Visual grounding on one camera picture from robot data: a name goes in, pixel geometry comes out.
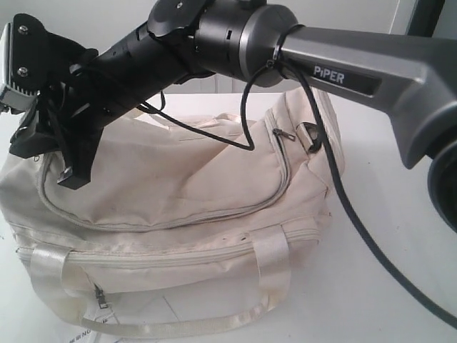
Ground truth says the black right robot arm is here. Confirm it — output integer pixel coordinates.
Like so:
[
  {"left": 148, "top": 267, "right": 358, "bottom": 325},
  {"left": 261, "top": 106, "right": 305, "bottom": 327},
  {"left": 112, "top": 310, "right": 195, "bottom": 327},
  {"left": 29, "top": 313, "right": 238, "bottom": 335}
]
[{"left": 1, "top": 1, "right": 456, "bottom": 227}]

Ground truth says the dark vertical post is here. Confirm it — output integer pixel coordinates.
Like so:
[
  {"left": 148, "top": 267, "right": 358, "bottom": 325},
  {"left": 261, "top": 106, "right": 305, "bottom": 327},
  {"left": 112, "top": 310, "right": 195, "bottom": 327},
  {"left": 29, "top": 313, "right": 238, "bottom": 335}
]
[{"left": 406, "top": 0, "right": 445, "bottom": 37}]

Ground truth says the cream fabric duffel bag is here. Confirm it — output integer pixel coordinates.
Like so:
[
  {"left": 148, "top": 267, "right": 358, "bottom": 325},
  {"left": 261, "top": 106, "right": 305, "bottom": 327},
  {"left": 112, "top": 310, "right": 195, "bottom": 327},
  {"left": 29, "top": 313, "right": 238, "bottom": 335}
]
[{"left": 1, "top": 88, "right": 333, "bottom": 339}]

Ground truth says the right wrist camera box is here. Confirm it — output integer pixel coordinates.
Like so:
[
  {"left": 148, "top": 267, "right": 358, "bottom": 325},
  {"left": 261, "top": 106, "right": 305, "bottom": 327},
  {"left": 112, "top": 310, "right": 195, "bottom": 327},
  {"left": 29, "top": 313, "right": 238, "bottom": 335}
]
[{"left": 1, "top": 13, "right": 99, "bottom": 114}]

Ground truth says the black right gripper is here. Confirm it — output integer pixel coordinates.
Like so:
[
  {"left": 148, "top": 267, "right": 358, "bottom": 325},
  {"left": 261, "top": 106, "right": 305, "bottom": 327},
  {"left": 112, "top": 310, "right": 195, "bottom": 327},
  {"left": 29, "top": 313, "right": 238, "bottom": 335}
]
[{"left": 9, "top": 71, "right": 121, "bottom": 190}]

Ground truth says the white paper hang tag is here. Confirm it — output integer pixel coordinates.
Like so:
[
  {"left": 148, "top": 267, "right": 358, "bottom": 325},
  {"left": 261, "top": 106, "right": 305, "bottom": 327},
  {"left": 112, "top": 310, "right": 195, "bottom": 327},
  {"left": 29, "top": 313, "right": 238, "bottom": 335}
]
[{"left": 54, "top": 324, "right": 119, "bottom": 343}]

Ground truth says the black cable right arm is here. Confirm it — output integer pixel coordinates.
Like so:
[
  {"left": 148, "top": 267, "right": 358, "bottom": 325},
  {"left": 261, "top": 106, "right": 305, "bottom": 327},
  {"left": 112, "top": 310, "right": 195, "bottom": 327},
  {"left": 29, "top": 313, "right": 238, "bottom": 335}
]
[{"left": 46, "top": 53, "right": 457, "bottom": 326}]

